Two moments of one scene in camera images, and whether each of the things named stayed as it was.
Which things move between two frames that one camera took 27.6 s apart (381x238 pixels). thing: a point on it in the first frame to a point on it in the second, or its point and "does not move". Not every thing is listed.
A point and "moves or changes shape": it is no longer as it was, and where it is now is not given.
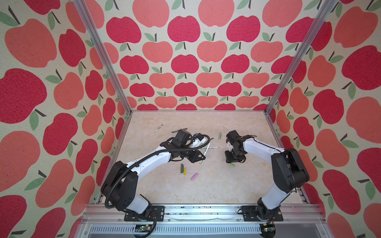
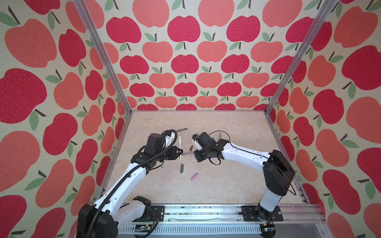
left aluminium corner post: x=82 y=8 does not move
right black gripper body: x=231 y=156 to x=201 y=154
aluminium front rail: x=108 y=221 does not move
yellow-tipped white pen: x=156 y=130 moves or changes shape
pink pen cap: x=194 y=177 does not move
